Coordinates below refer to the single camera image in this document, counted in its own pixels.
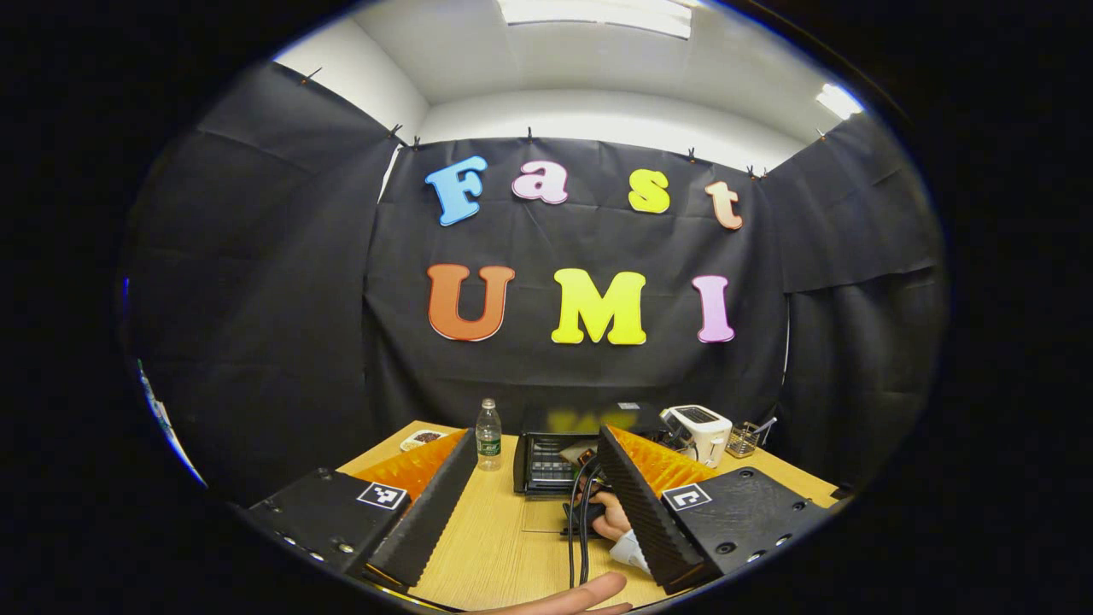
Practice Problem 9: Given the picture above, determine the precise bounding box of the white toaster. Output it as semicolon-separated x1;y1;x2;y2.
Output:
659;404;734;468

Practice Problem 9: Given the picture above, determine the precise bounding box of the clear plastic water bottle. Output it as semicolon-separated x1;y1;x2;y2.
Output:
475;397;503;472

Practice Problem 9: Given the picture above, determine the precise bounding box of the large ceiling light panel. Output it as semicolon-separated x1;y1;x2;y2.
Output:
497;0;693;39

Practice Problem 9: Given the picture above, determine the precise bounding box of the black electric oven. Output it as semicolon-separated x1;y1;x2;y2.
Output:
512;401;675;535

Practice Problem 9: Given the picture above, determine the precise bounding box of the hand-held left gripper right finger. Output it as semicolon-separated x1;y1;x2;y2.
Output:
595;425;842;596

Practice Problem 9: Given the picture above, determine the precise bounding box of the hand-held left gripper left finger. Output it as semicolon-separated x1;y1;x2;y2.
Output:
243;427;481;592

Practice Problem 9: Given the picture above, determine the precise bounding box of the black cable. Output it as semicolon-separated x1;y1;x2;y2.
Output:
579;461;600;587
566;461;583;590

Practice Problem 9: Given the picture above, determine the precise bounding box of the black backdrop cloth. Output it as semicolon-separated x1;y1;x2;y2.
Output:
120;60;949;509

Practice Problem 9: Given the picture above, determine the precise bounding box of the small ceiling light panel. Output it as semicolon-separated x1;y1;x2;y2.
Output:
815;83;863;120

